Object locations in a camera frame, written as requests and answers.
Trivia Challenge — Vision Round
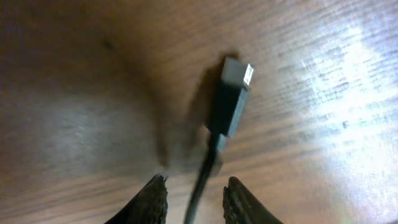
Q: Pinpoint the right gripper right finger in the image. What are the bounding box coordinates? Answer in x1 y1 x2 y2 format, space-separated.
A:
223 177 282 224

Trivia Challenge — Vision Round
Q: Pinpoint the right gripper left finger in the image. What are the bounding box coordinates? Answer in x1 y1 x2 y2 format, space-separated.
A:
104 174 168 224

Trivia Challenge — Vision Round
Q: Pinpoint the black USB charging cable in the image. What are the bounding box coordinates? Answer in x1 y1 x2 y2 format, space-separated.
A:
183 56 255 224

